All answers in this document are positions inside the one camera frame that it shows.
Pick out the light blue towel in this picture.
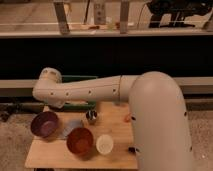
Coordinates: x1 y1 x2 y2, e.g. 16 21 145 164
62 119 84 139

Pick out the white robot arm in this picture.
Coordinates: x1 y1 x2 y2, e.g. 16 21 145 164
33 67 194 171

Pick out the orange-brown bowl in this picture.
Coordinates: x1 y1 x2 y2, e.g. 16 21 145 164
66 127 94 156

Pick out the purple bowl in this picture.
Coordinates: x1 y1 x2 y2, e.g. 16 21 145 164
30 111 59 138

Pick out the small metal cup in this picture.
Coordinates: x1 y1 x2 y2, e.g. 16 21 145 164
86 110 97 125

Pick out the orange carrot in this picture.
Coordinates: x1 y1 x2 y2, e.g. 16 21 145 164
124 114 131 123

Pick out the green plastic tray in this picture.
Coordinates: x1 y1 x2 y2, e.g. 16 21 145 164
57 75 96 111

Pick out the white cup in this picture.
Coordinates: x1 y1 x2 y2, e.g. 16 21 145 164
96 134 114 155

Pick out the black machine in background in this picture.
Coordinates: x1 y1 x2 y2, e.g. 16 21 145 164
147 0 213 28

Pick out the black handled brush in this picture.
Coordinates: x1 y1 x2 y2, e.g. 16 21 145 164
128 147 135 154

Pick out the grey metal post left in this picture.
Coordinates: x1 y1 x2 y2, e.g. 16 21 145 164
53 0 70 35

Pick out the grey metal post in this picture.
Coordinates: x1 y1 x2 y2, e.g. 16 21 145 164
120 0 130 34
53 0 70 35
93 0 106 25

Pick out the grey metal post middle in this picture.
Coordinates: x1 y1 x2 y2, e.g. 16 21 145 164
93 0 106 25

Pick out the grey metal post right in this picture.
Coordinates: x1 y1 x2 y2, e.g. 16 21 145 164
120 0 130 34

